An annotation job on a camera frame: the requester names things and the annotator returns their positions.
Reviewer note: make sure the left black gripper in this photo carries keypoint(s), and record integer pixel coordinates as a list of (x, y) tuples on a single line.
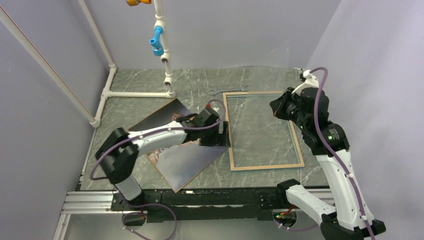
[(215, 142)]

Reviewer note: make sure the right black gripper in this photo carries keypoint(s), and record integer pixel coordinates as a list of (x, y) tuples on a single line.
[(278, 105)]

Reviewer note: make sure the blue wooden picture frame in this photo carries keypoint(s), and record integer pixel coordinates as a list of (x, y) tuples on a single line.
[(259, 141)]

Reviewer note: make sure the landscape photo print board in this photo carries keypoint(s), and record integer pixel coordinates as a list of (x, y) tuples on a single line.
[(178, 164)]

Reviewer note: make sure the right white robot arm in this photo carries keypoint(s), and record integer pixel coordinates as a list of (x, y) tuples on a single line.
[(349, 218)]

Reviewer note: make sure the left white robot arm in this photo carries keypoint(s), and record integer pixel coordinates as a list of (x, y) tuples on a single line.
[(118, 155)]

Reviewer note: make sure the blue pipe fitting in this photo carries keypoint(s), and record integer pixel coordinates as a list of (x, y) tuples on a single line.
[(155, 42)]

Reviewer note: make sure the orange pipe fitting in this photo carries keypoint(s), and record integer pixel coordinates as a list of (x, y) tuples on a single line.
[(133, 3)]

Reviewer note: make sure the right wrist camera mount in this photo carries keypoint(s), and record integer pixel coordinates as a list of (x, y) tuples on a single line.
[(308, 80)]

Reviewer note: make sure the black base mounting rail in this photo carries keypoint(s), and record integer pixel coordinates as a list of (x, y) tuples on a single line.
[(159, 205)]

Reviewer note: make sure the aluminium extrusion frame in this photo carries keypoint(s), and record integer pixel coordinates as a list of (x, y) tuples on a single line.
[(85, 202)]

